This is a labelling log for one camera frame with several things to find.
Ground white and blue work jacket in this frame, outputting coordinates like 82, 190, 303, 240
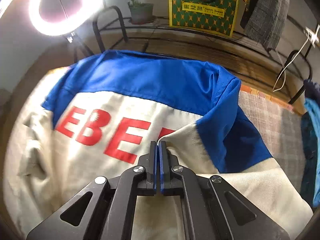
4, 50, 313, 239

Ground teal and navy folded clothes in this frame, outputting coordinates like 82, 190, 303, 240
300, 80, 319, 208

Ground black metal clothes rack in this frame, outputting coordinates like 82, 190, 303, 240
124, 17, 313, 105

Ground grey plaid blanket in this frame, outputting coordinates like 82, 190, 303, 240
239, 90, 305, 185

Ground orange cloth under blanket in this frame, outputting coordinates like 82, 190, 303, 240
240, 84, 306, 115

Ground potted plant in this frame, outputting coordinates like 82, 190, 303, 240
127, 0, 155, 25

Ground white clip desk lamp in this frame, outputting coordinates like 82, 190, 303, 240
272, 24, 319, 93

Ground yellow green patterned box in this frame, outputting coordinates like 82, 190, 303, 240
168, 0, 239, 38

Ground ring light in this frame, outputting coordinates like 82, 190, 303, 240
28, 0, 104, 36

